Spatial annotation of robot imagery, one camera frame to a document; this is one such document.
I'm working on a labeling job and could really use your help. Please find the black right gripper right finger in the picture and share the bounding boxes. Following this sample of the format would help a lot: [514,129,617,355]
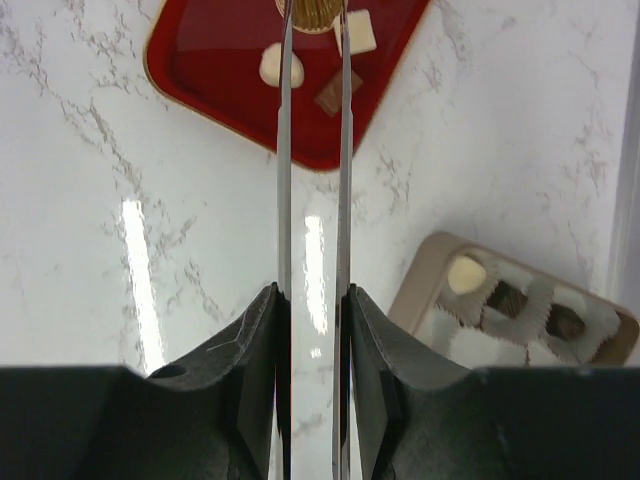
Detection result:
[347,286,639,479]

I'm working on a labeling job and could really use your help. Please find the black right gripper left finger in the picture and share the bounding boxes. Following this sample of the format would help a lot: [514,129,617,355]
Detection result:
[1,286,278,479]

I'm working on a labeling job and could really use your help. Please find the white heart chocolate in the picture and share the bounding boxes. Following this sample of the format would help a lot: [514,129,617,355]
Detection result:
[447,255,487,295]
[259,42,305,88]

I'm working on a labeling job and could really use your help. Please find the dark round chocolate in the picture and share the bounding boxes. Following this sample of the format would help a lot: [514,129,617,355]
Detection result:
[545,304,586,341]

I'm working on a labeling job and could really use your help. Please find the steel tongs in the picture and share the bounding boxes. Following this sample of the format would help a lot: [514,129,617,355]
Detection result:
[276,1,353,479]

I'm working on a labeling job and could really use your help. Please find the gold round chocolate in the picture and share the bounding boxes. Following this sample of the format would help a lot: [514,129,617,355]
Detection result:
[291,0,343,34]

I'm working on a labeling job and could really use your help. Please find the beige chocolate box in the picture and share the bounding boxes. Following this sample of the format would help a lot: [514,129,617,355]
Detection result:
[389,232,639,367]

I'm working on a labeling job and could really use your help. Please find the brown square chocolate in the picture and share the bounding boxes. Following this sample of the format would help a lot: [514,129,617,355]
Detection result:
[314,70,343,118]

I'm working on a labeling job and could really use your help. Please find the white square chocolate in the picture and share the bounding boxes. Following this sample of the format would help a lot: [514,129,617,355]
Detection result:
[347,9,377,55]

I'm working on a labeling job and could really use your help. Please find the white paper cup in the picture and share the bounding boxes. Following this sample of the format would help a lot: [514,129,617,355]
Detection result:
[481,281,553,344]
[449,328,527,369]
[438,253,499,309]
[540,286,621,365]
[425,306,460,349]

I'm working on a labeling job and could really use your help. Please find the red square tray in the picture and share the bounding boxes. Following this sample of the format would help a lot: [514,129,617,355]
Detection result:
[144,0,428,171]

